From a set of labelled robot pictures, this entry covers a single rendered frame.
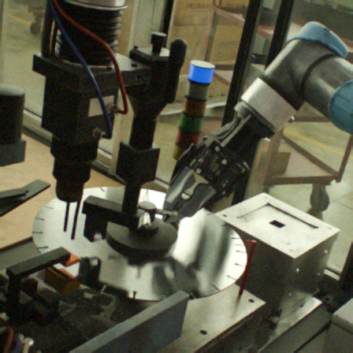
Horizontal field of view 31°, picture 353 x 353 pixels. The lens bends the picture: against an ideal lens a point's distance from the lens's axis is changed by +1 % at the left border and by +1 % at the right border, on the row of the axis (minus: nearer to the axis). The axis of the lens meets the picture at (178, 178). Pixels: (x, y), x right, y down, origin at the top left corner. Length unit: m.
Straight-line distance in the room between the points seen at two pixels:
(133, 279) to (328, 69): 0.38
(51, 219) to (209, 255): 0.25
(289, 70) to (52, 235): 0.41
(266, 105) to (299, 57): 0.08
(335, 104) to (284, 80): 0.10
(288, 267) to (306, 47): 0.41
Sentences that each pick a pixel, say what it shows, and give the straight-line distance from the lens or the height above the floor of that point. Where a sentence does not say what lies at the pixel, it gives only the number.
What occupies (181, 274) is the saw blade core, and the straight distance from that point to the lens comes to 0.91.
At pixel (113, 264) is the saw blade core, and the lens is 0.90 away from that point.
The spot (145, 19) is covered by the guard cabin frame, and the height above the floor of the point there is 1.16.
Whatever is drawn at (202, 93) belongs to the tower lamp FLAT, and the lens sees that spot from 1.18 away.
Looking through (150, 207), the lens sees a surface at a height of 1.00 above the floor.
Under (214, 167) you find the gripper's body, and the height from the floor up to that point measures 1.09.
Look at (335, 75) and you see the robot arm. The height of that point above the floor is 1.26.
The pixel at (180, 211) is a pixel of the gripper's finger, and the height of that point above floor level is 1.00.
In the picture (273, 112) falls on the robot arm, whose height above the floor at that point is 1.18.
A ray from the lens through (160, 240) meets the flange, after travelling 0.96.
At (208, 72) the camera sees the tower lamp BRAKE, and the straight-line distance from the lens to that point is 1.17.
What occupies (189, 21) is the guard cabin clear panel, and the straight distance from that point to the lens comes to 1.44.
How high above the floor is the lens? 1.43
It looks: 24 degrees down
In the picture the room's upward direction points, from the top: 11 degrees clockwise
